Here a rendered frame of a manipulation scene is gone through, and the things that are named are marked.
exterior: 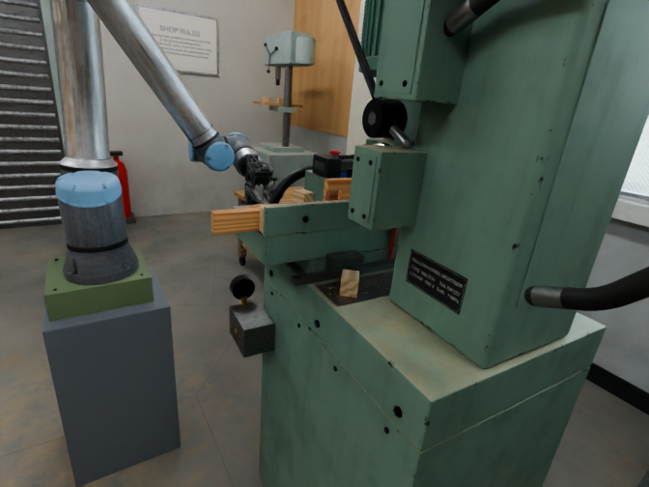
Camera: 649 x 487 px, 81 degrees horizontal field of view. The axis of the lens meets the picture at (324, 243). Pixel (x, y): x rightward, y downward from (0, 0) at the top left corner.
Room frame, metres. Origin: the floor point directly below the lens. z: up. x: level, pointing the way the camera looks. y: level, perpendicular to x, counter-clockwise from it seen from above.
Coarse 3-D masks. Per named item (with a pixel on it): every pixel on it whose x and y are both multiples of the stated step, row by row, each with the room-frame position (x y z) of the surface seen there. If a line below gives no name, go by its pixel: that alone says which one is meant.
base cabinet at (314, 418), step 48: (288, 336) 0.73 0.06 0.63; (288, 384) 0.72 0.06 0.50; (336, 384) 0.55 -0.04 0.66; (576, 384) 0.58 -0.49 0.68; (288, 432) 0.71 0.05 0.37; (336, 432) 0.54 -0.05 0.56; (384, 432) 0.44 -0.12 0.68; (480, 432) 0.44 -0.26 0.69; (528, 432) 0.52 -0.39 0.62; (288, 480) 0.69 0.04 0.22; (336, 480) 0.52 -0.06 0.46; (384, 480) 0.42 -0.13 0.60; (432, 480) 0.40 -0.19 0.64; (480, 480) 0.47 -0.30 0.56; (528, 480) 0.56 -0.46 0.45
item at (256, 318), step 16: (240, 304) 0.87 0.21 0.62; (256, 304) 0.87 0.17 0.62; (240, 320) 0.79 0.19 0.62; (256, 320) 0.80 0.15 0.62; (272, 320) 0.81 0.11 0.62; (240, 336) 0.77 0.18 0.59; (256, 336) 0.77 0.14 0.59; (272, 336) 0.79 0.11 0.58; (240, 352) 0.77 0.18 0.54; (256, 352) 0.77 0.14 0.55
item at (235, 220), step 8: (248, 208) 0.68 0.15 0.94; (256, 208) 0.69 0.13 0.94; (216, 216) 0.63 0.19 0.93; (224, 216) 0.64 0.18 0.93; (232, 216) 0.65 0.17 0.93; (240, 216) 0.66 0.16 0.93; (248, 216) 0.66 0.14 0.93; (256, 216) 0.67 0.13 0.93; (216, 224) 0.63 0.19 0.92; (224, 224) 0.64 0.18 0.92; (232, 224) 0.65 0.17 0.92; (240, 224) 0.66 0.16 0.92; (248, 224) 0.66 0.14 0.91; (256, 224) 0.67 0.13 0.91; (216, 232) 0.63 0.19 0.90; (224, 232) 0.64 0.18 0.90; (232, 232) 0.65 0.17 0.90
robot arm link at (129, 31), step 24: (96, 0) 1.02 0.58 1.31; (120, 0) 1.04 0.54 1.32; (120, 24) 1.03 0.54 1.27; (144, 24) 1.08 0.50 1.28; (144, 48) 1.06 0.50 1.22; (144, 72) 1.07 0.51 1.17; (168, 72) 1.09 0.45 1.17; (168, 96) 1.09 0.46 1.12; (192, 96) 1.14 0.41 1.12; (192, 120) 1.12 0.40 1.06; (192, 144) 1.15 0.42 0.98; (216, 144) 1.14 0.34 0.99; (216, 168) 1.14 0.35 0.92
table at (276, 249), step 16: (240, 208) 0.81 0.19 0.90; (256, 240) 0.69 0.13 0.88; (272, 240) 0.65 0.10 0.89; (288, 240) 0.67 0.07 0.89; (304, 240) 0.69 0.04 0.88; (320, 240) 0.71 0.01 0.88; (336, 240) 0.73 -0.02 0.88; (352, 240) 0.75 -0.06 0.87; (368, 240) 0.77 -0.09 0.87; (384, 240) 0.79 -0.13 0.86; (256, 256) 0.69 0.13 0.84; (272, 256) 0.65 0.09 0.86; (288, 256) 0.67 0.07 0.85; (304, 256) 0.69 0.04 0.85; (320, 256) 0.71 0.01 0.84
